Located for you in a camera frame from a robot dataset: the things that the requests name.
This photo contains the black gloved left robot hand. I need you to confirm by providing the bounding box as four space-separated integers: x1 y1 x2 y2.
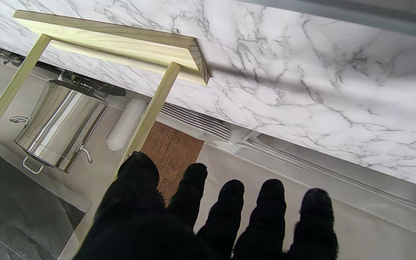
73 151 338 260

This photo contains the wooden drying rack stand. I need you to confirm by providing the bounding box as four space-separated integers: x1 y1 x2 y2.
0 10 210 181

